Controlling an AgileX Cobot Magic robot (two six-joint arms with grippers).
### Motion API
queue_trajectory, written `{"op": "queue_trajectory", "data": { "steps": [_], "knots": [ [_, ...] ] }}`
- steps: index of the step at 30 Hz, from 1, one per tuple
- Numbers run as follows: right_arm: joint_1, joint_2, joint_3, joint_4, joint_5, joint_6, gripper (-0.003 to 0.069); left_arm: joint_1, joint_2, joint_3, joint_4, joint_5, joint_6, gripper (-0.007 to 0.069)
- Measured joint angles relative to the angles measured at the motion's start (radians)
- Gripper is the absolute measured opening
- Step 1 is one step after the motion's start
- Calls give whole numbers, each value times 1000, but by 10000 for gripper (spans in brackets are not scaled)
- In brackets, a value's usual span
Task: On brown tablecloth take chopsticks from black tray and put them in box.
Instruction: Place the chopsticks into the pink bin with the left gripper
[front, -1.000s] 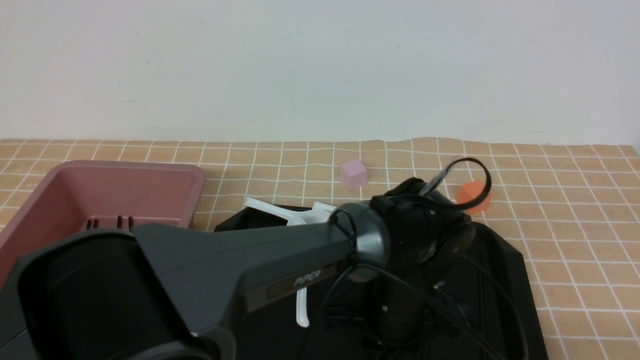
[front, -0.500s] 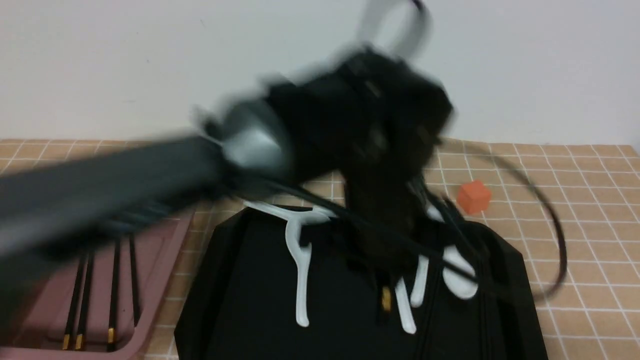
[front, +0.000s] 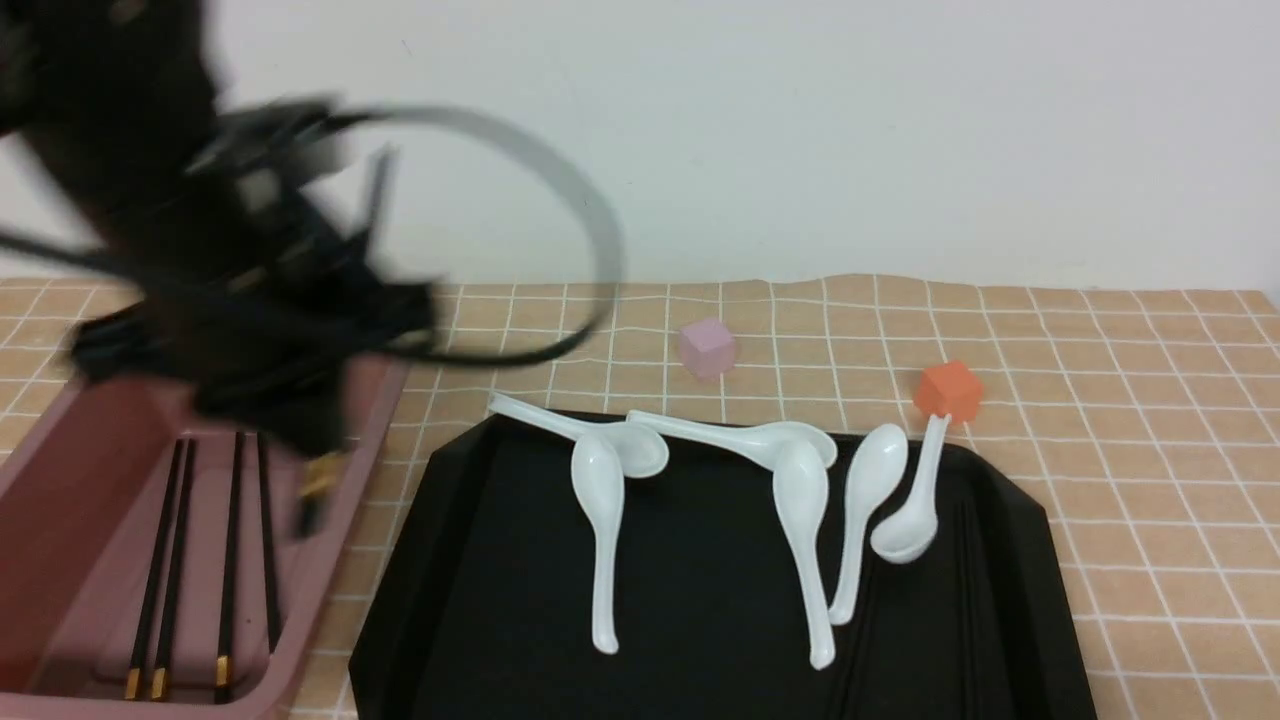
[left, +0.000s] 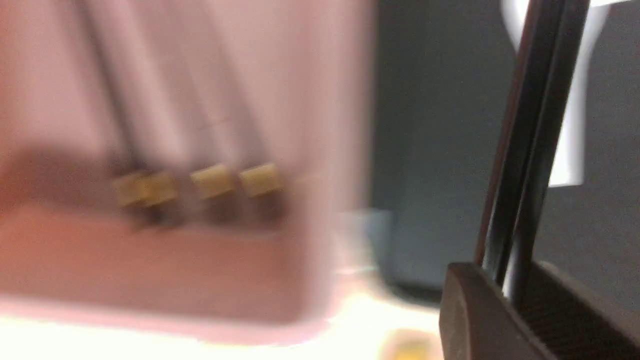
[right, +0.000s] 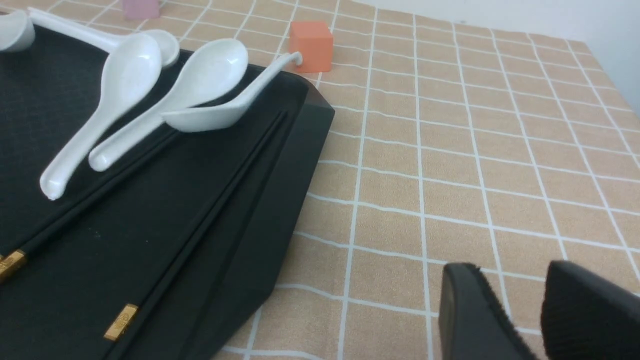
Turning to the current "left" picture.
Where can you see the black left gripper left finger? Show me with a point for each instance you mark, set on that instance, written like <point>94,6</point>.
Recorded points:
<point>477,323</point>

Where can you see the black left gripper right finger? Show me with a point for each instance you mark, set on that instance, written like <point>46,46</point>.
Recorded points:
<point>574,322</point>

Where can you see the white ceramic soup spoon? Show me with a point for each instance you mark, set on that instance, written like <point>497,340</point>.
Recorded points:
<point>569,161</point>

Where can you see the black plastic tray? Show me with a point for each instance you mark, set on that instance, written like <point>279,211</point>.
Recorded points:
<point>444,69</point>

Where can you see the pink plastic bin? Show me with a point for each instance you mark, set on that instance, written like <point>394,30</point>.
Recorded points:
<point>302,67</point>

